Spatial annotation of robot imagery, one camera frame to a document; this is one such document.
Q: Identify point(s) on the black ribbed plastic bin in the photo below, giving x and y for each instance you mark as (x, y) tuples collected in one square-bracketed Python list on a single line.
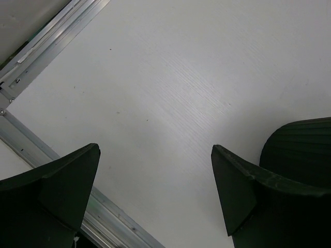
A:
[(300, 151)]

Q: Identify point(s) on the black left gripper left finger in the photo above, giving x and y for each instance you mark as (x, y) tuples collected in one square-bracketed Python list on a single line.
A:
[(45, 206)]

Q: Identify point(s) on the aluminium table frame rail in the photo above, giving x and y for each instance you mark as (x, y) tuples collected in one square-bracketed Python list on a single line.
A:
[(104, 224)]

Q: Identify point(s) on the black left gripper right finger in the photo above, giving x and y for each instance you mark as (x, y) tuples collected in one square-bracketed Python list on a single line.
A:
[(263, 209)]

